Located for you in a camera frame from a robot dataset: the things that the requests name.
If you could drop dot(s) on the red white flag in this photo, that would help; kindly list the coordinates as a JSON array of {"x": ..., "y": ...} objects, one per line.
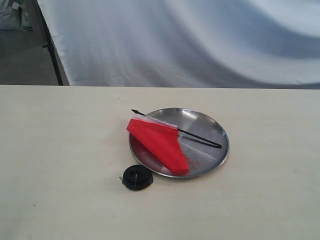
[{"x": 161, "y": 139}]

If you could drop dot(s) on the black round flag base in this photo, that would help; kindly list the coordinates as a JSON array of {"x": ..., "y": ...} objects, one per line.
[{"x": 137, "y": 177}]

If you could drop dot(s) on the round steel plate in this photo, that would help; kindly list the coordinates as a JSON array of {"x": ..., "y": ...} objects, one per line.
[{"x": 201, "y": 156}]

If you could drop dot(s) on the white backdrop cloth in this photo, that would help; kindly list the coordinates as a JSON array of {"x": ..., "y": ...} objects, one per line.
[{"x": 187, "y": 43}]

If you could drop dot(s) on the black backdrop stand pole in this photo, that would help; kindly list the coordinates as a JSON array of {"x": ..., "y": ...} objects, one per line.
[{"x": 51, "y": 49}]

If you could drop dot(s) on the white sacks in background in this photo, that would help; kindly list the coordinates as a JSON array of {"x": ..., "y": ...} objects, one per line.
[{"x": 14, "y": 15}]

